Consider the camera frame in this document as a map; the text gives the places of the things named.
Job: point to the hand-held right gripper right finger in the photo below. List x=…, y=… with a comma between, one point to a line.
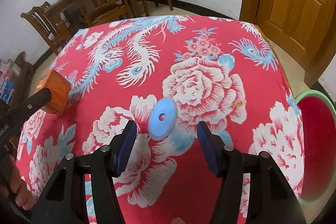
x=208, y=153

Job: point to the red floral tablecloth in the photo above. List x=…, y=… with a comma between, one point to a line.
x=210, y=82

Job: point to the stack of colourful boxes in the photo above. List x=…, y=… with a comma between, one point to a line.
x=8, y=82

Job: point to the brown wooden panel door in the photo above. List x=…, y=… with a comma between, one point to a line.
x=288, y=3

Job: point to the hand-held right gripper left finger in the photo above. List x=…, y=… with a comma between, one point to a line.
x=126, y=153

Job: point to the blue plastic piece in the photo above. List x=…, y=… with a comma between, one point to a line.
x=157, y=127

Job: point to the orange cardboard box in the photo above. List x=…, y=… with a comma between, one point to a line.
x=56, y=92

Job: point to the dark wooden furniture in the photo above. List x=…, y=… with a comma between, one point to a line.
x=25, y=74

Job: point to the person's left hand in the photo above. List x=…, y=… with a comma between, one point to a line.
x=21, y=187

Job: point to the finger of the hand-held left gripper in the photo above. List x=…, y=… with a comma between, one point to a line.
x=34, y=100

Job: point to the red basin with green rim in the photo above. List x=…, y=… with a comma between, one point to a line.
x=315, y=148

